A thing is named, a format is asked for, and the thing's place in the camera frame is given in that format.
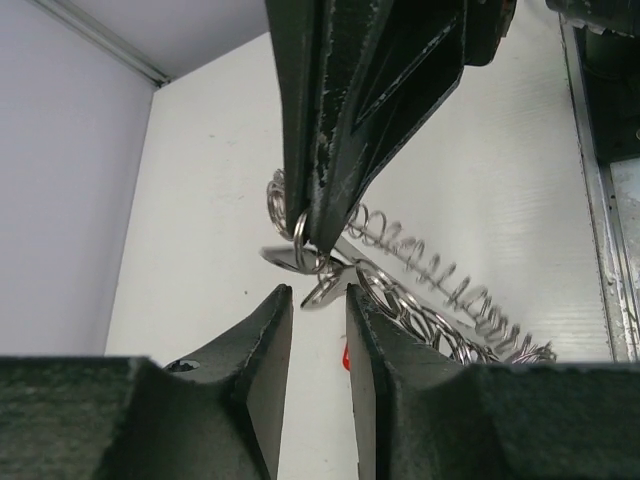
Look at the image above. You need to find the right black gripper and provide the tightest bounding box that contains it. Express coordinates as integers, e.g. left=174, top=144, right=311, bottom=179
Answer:
left=309, top=1, right=515, bottom=253

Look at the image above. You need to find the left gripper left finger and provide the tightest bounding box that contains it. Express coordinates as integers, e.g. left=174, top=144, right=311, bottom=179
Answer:
left=1, top=285, right=293, bottom=479

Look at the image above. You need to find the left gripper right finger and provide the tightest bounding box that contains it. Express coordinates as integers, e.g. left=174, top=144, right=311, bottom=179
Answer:
left=346, top=285, right=639, bottom=479

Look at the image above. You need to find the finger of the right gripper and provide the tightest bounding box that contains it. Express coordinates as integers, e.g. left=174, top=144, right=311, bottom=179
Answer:
left=265, top=0, right=324, bottom=238

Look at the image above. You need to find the red key tag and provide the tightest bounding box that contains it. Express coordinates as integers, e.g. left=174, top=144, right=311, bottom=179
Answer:
left=342, top=345, right=350, bottom=371

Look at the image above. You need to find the metal disc with key rings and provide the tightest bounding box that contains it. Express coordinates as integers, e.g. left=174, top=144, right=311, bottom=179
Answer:
left=266, top=169, right=557, bottom=364

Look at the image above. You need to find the red handled key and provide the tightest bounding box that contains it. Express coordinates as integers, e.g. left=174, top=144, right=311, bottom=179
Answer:
left=260, top=246, right=358, bottom=311

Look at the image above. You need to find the aluminium mounting rail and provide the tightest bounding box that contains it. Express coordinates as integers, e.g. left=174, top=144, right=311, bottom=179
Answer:
left=560, top=19, right=639, bottom=362

